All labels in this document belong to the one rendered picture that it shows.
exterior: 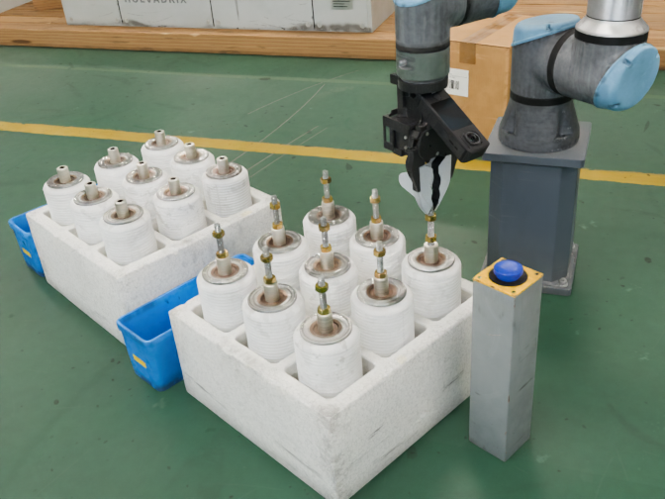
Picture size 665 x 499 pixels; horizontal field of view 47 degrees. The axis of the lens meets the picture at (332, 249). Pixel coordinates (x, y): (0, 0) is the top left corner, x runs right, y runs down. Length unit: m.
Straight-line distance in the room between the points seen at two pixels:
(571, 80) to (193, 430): 0.87
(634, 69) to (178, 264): 0.88
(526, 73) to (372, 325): 0.57
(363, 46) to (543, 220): 1.64
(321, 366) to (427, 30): 0.48
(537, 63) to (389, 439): 0.70
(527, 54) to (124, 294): 0.85
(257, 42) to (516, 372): 2.28
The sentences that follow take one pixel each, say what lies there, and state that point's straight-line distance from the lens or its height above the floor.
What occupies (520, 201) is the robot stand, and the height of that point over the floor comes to 0.20.
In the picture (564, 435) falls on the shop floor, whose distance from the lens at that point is 1.31.
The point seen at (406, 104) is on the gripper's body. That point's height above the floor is 0.51.
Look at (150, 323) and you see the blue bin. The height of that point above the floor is 0.08.
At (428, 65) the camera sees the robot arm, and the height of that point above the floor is 0.58.
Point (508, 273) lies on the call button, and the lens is 1.06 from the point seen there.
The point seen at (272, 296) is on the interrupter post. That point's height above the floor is 0.26.
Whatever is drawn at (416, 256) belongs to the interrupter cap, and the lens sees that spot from 1.24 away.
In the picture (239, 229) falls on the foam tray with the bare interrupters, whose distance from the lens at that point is 1.56.
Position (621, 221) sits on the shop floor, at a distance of 1.89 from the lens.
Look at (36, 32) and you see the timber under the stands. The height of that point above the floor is 0.07.
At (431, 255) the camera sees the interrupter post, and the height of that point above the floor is 0.27.
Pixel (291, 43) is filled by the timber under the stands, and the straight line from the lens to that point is 3.13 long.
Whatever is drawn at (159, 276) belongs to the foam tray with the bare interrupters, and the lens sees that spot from 1.49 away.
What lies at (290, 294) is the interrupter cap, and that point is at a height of 0.25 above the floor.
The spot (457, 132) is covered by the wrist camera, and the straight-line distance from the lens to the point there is 1.07.
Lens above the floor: 0.91
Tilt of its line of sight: 31 degrees down
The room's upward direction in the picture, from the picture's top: 5 degrees counter-clockwise
